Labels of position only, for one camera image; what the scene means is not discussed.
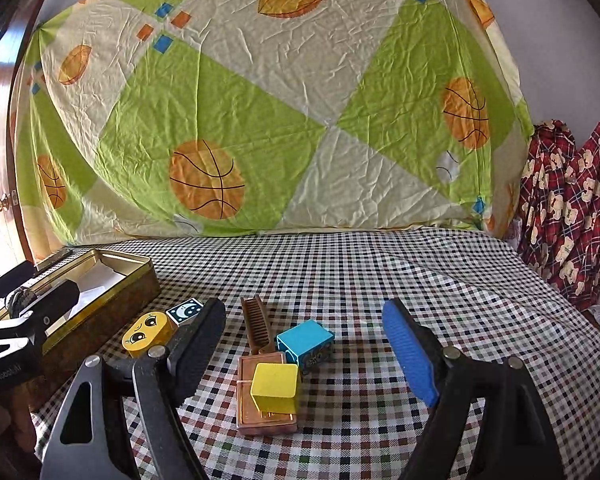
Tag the red plaid bear cloth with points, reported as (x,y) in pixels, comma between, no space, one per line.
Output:
(565,200)

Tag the checkered tablecloth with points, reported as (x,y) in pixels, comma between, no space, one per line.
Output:
(355,285)

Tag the copper coloured box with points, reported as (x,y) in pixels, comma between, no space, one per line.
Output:
(265,422)

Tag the white paper liner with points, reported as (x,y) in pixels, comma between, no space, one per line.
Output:
(100,277)

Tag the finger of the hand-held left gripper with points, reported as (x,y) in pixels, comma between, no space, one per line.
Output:
(55,305)
(0,285)

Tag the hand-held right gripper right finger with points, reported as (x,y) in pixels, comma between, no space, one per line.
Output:
(410,355)

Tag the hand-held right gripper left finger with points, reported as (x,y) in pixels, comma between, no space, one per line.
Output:
(200,345)

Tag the brass door knob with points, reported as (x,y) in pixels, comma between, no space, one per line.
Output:
(1,203)

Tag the brown plastic comb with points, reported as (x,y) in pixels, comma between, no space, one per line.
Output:
(255,320)

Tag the yellow cube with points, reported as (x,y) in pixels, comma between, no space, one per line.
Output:
(275,385)

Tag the yellow face toy block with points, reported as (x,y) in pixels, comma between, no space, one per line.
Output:
(145,335)

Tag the gold metal tin box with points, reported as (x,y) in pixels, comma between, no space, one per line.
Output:
(105,320)

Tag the moon print small cube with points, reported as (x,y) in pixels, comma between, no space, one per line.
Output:
(182,311)

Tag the basketball print bed sheet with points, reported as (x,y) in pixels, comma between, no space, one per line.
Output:
(280,110)

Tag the teal toy block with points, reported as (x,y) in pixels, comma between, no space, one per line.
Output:
(305,342)

